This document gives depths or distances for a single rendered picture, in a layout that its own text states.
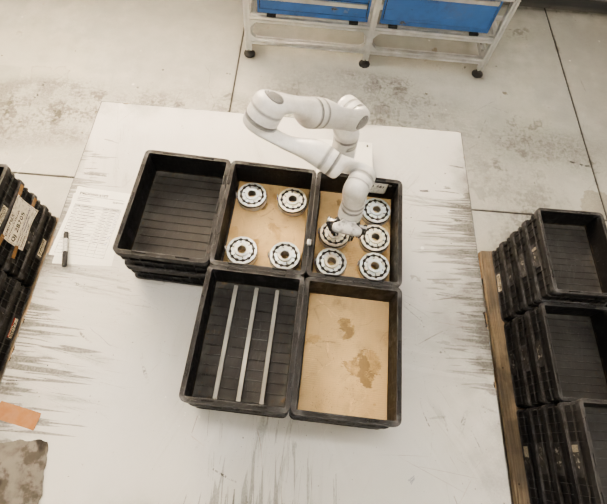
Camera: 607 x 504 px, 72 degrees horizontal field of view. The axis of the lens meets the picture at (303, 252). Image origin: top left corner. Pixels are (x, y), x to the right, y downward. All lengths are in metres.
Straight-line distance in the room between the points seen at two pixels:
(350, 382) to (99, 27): 3.14
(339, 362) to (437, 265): 0.58
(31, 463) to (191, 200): 0.93
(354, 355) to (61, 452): 0.92
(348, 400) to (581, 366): 1.18
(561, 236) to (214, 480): 1.76
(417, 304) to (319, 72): 2.08
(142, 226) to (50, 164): 1.50
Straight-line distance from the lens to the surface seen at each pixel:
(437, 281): 1.63
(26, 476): 1.58
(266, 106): 1.10
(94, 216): 1.77
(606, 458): 2.01
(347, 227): 1.26
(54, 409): 1.57
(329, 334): 1.33
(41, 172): 2.95
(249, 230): 1.46
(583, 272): 2.21
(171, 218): 1.52
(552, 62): 3.93
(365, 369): 1.33
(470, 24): 3.26
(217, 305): 1.36
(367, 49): 3.25
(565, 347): 2.16
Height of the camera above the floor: 2.11
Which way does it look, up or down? 64 degrees down
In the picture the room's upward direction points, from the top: 8 degrees clockwise
